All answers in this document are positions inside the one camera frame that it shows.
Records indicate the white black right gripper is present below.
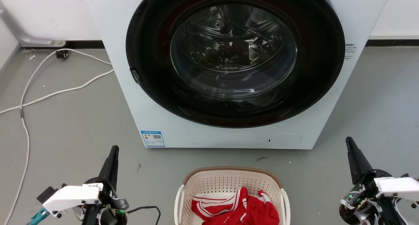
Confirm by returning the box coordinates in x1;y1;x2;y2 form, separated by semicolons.
339;136;419;225

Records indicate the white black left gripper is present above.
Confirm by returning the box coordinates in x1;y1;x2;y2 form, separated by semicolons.
37;145;129;225

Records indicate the cream perforated laundry basket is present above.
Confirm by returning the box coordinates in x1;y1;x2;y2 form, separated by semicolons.
174;166;291;225

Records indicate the blue energy label sticker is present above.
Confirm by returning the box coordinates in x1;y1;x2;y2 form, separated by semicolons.
140;130;166;147

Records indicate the round white filter cover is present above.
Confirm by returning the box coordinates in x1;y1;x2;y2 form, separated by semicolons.
266;133;301;149

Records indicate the teal left gripper connector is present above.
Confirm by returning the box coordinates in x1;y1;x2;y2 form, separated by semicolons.
27;208;50;225

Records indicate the black round washing machine door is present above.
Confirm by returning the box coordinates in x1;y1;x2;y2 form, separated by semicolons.
125;0;346;129

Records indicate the red white-striped garment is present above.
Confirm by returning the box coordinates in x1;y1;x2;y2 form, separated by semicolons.
191;187;280;225

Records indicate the white front-load washing machine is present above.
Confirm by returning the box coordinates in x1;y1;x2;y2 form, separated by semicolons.
83;0;392;150

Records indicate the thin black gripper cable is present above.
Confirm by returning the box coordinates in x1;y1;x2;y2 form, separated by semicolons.
126;206;161;225

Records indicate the long white looping floor cable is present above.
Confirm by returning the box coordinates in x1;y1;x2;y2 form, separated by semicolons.
4;48;113;225

